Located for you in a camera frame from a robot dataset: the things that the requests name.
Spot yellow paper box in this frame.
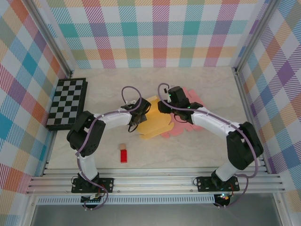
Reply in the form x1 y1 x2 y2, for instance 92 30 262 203
137 95 176 141

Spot aluminium corner post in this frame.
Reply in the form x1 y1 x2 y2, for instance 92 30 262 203
234 0 280 73
28 0 72 78

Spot black and grey checkerboard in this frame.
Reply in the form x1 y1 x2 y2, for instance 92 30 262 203
45 78 88 132

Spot grey metal sheet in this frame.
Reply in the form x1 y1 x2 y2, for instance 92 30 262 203
30 204 283 226

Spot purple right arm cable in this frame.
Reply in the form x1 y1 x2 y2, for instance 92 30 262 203
157 82 258 209

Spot aluminium side rail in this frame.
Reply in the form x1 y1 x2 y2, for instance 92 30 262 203
41 130 59 177
234 68 269 174

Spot pink paper box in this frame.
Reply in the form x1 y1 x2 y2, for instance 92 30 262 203
161 87 205 139

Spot small circuit board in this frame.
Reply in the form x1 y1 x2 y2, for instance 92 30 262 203
215 192 231 202
80 193 104 204

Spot aluminium mounting rail frame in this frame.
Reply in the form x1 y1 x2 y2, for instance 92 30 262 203
25 167 285 196

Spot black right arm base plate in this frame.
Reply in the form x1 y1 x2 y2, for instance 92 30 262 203
197 176 240 193

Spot grey slotted cable duct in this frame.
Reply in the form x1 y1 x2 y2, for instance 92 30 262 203
36 196 216 205

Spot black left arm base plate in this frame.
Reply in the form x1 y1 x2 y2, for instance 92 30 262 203
71 178 114 194

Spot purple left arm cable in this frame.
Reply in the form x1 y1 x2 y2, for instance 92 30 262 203
76 86 143 211

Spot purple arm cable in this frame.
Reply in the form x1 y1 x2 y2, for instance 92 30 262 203
76 86 143 211
157 82 258 209

